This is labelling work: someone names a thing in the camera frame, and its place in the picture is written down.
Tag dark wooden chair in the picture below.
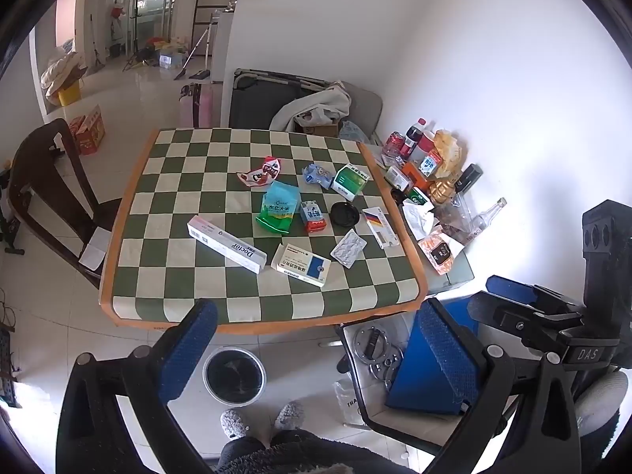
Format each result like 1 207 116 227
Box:
7 118 122 291

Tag brown cardboard box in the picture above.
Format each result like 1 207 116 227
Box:
295 118 342 139

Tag gold ornament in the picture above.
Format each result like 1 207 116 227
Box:
427 177 460 206

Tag cola bottle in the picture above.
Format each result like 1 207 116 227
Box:
401 118 427 160

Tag bread bag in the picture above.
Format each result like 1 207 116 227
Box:
433 129 468 179

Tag silver pill blister pack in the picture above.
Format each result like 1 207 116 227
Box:
330 229 368 269

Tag black box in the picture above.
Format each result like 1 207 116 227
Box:
454 163 483 193

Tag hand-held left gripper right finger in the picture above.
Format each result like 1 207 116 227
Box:
412 299 581 474

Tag long white toothpaste box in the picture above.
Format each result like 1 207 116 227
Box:
186 215 268 274

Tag black framed white chair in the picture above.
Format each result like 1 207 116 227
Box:
337 321 519 457

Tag yellow bin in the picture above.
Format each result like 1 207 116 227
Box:
57 82 81 107

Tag blue red milk carton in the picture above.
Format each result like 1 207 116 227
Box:
299 200 329 234

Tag green rice bag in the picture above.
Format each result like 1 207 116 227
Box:
255 181 302 235

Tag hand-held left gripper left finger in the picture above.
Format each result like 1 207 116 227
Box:
58 299 220 474

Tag small white green box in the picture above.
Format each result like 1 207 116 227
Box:
384 166 414 192

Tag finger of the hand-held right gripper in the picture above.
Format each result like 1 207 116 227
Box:
466 291 568 352
485 275 584 318

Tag person's right forearm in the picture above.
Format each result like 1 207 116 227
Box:
573 370 629 438

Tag orange snack packet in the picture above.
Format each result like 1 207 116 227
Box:
418 224 466 275

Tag green white checkered tablecloth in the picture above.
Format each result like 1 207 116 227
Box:
109 128 428 324

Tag blue crumpled wrapper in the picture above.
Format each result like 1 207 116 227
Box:
301 163 337 191

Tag broom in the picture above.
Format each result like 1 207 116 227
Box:
173 24 211 81

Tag white blue medicine box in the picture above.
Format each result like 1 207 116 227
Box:
271 243 332 288

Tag white crumpled tissue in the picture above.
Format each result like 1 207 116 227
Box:
402 200 436 241

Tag clear glass bottle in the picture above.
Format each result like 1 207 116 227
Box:
464 197 508 244

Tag grey fluffy slipper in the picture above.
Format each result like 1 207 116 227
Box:
220 408 254 440
274 401 308 431

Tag white box with striped flag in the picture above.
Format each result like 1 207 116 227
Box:
362 206 400 250

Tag red white snack wrapper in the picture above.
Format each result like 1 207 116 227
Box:
238 156 282 187

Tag grey chair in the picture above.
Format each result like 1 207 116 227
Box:
340 81 384 134

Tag pile of groceries and bottles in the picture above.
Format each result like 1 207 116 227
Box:
368 143 476 294

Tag pink suitcase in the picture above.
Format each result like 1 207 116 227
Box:
179 83 214 129

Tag metal ring flanges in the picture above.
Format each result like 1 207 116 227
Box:
352 326 404 390

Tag clear plastic bag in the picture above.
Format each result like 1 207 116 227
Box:
339 120 372 145

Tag green white medicine box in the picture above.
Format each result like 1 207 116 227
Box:
330 163 372 201

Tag dustpan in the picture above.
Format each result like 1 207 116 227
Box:
188 24 214 81

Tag red cardboard box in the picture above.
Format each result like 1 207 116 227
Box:
68 105 106 156

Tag orange box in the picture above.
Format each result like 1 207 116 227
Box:
401 162 428 190

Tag blue white carton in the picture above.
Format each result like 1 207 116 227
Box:
419 150 444 179

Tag black metal rack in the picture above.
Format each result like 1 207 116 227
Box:
0 321 23 410

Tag beige white clothes pile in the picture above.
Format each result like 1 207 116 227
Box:
269 84 352 133

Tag black plastic cup lid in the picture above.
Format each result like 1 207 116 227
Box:
330 201 361 228

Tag black round waste bin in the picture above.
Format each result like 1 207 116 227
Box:
202 347 267 404

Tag white bedding pile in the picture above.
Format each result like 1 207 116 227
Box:
40 51 88 98

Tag white bottle with red cap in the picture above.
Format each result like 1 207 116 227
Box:
414 120 438 164

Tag printed plastic bag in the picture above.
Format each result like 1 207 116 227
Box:
334 379 370 426

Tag green checkered table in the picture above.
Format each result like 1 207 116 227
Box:
99 127 429 335

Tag white paper sheet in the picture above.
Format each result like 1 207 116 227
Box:
79 227 113 271

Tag red drink can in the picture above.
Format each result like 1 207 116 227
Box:
383 131 406 158

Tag black coat rack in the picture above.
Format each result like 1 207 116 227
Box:
126 0 149 67

